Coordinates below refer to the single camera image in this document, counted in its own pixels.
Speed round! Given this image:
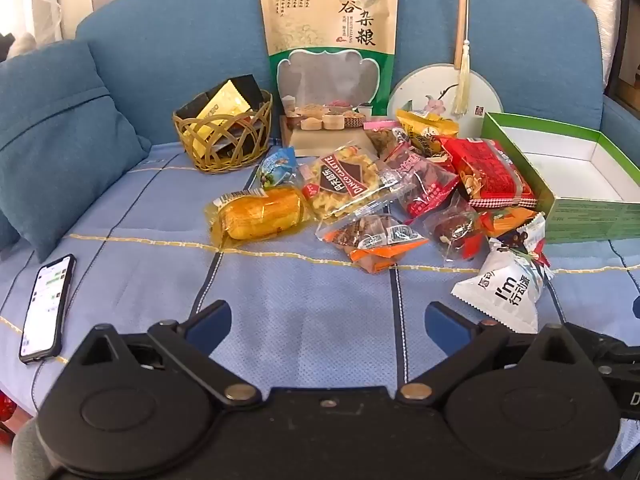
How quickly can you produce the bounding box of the orange clear dried snack packet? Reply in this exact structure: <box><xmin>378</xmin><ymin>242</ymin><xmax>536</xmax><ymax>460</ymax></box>
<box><xmin>315</xmin><ymin>214</ymin><xmax>431</xmax><ymax>275</ymax></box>

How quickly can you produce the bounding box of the blue pillow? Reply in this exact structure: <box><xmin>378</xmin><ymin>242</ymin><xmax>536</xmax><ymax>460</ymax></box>
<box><xmin>0</xmin><ymin>40</ymin><xmax>153</xmax><ymax>262</ymax></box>

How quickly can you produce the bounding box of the clear packet with brown snack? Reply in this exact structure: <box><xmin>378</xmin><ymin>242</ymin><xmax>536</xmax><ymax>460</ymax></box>
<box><xmin>417</xmin><ymin>195</ymin><xmax>494</xmax><ymax>262</ymax></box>

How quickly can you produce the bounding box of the yellow snack packet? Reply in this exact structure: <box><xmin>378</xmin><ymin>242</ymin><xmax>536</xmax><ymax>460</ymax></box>
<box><xmin>396</xmin><ymin>109</ymin><xmax>460</xmax><ymax>157</ymax></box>

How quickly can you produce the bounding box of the yellow bread packet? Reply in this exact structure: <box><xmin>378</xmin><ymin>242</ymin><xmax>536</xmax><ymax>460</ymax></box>
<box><xmin>202</xmin><ymin>185</ymin><xmax>314</xmax><ymax>249</ymax></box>

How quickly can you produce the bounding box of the large kraft grain pouch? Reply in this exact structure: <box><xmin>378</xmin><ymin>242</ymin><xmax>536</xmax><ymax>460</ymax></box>
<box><xmin>258</xmin><ymin>0</ymin><xmax>400</xmax><ymax>159</ymax></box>

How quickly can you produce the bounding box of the white pillow snack packet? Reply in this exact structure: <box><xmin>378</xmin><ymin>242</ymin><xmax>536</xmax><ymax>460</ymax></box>
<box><xmin>451</xmin><ymin>247</ymin><xmax>554</xmax><ymax>334</ymax></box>

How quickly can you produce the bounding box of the black smartphone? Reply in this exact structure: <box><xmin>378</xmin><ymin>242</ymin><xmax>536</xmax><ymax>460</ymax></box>
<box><xmin>19</xmin><ymin>254</ymin><xmax>77</xmax><ymax>364</ymax></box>

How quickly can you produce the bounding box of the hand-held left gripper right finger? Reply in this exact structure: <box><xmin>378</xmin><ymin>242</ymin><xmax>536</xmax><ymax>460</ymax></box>
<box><xmin>397</xmin><ymin>301</ymin><xmax>597</xmax><ymax>404</ymax></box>

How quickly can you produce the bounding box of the white brown printed snack packet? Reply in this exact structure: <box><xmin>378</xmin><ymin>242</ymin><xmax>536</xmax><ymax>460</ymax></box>
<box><xmin>492</xmin><ymin>212</ymin><xmax>552</xmax><ymax>267</ymax></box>

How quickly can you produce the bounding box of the white rack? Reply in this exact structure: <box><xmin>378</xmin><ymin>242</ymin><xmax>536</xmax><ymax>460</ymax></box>
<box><xmin>20</xmin><ymin>0</ymin><xmax>64</xmax><ymax>44</ymax></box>

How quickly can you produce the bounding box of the blue checked blanket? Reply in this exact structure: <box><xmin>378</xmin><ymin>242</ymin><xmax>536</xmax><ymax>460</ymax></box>
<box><xmin>0</xmin><ymin>135</ymin><xmax>640</xmax><ymax>480</ymax></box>

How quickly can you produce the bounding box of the gold foil packet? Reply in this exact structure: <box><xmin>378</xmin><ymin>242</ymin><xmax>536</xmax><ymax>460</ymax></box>
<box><xmin>191</xmin><ymin>80</ymin><xmax>254</xmax><ymax>157</ymax></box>

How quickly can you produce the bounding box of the round white fan with tassel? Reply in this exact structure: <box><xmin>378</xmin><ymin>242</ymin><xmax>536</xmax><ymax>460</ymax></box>
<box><xmin>387</xmin><ymin>0</ymin><xmax>501</xmax><ymax>142</ymax></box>

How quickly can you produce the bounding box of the black packet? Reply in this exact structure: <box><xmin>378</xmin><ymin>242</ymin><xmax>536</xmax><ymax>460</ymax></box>
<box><xmin>175</xmin><ymin>74</ymin><xmax>267</xmax><ymax>128</ymax></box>

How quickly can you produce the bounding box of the red clear dried fruit packet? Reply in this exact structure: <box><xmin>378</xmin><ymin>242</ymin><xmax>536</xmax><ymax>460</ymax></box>
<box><xmin>382</xmin><ymin>142</ymin><xmax>461</xmax><ymax>219</ymax></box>

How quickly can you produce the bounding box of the red rice cracker packet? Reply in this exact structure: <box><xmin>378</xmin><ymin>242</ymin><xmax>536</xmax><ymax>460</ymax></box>
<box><xmin>437</xmin><ymin>136</ymin><xmax>539</xmax><ymax>210</ymax></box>

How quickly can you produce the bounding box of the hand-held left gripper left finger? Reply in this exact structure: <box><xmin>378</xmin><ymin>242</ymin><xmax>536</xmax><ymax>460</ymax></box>
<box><xmin>75</xmin><ymin>300</ymin><xmax>262</xmax><ymax>406</ymax></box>

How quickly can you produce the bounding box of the woven bamboo basket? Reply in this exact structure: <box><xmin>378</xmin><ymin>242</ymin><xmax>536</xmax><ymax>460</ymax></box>
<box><xmin>172</xmin><ymin>89</ymin><xmax>274</xmax><ymax>174</ymax></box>

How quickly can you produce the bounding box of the small blue snack packet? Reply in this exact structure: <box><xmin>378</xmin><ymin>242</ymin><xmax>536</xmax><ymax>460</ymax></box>
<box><xmin>255</xmin><ymin>146</ymin><xmax>299</xmax><ymax>191</ymax></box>

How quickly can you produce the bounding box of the blue fabric sofa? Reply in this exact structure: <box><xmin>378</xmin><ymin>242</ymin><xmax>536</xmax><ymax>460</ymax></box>
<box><xmin>74</xmin><ymin>0</ymin><xmax>640</xmax><ymax>171</ymax></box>

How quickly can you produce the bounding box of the pink grey snack packet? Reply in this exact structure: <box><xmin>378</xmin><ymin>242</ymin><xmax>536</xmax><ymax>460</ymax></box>
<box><xmin>363</xmin><ymin>119</ymin><xmax>402</xmax><ymax>159</ymax></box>

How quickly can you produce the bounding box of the red object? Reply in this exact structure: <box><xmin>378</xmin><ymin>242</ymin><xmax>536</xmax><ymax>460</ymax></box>
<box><xmin>0</xmin><ymin>391</ymin><xmax>21</xmax><ymax>427</ymax></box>

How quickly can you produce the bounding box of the dark cloth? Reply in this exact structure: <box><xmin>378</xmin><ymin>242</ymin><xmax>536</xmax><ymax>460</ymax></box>
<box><xmin>0</xmin><ymin>32</ymin><xmax>35</xmax><ymax>62</ymax></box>

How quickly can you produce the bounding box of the wooden shelf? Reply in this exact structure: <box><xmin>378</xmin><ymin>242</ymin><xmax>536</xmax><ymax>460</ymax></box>
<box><xmin>605</xmin><ymin>0</ymin><xmax>640</xmax><ymax>107</ymax></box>

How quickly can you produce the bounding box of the orange green snack packet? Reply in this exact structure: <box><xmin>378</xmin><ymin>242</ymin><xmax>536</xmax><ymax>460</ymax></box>
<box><xmin>477</xmin><ymin>207</ymin><xmax>546</xmax><ymax>241</ymax></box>

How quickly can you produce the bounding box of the white wrapped roll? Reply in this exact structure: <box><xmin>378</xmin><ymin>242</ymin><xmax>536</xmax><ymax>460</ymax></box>
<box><xmin>584</xmin><ymin>0</ymin><xmax>622</xmax><ymax>67</ymax></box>

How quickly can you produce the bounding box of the clear waffle cookie packet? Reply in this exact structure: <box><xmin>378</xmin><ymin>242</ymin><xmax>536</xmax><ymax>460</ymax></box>
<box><xmin>300</xmin><ymin>145</ymin><xmax>422</xmax><ymax>221</ymax></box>

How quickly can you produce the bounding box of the green and white cardboard box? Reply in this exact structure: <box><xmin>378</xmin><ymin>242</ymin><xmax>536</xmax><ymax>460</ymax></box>
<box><xmin>480</xmin><ymin>111</ymin><xmax>640</xmax><ymax>245</ymax></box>

